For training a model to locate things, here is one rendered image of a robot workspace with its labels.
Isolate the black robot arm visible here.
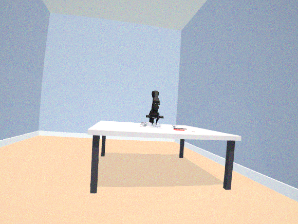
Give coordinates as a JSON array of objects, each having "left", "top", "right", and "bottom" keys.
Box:
[{"left": 149, "top": 90, "right": 160, "bottom": 117}]

